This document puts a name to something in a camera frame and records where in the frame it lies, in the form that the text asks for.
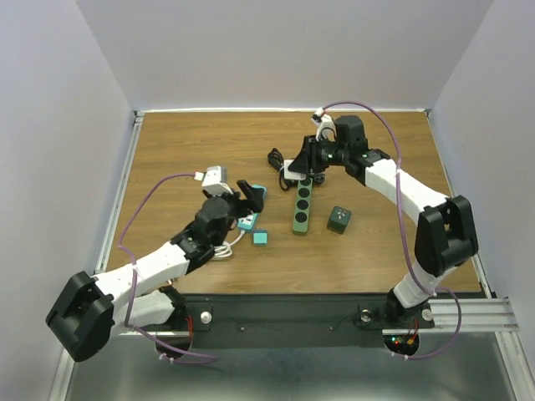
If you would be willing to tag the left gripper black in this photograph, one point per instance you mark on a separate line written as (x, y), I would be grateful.
(253, 195)

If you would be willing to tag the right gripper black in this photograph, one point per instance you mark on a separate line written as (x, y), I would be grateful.
(308, 152)

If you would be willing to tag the white charger plug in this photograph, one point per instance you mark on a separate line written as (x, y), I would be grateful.
(291, 175)

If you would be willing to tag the blue usb socket strip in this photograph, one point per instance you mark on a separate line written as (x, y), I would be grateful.
(247, 223)

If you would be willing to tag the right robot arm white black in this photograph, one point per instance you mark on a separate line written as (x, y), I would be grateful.
(445, 228)

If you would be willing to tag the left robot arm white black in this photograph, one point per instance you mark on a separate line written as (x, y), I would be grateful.
(92, 309)

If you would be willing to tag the green power strip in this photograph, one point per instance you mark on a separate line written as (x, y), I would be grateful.
(302, 207)

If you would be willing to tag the small teal cube adapter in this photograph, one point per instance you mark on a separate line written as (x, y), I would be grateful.
(260, 238)

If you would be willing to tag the dark green cube adapter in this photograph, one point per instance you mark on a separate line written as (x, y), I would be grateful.
(339, 219)

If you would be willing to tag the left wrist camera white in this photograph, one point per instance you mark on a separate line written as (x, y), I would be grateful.
(215, 179)

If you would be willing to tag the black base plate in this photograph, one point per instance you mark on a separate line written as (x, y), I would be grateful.
(220, 321)

